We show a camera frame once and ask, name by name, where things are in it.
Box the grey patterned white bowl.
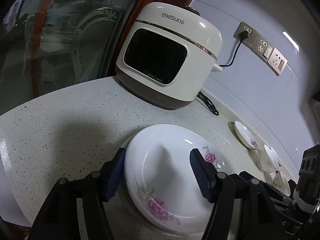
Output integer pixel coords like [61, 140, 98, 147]
[272, 171, 291, 196]

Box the large white floral bowl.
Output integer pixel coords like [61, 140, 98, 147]
[258, 144, 281, 173]

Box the small floral plate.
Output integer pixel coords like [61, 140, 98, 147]
[234, 121, 259, 150]

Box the large floral plate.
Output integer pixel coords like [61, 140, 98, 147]
[119, 124, 231, 236]

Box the cream rice cooker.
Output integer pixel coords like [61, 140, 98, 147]
[116, 2, 223, 110]

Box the black power cable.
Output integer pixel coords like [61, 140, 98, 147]
[195, 31, 252, 116]

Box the wall socket panel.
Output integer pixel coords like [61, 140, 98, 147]
[234, 22, 287, 76]

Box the glass window with wooden frame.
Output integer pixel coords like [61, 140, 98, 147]
[1, 0, 192, 113]

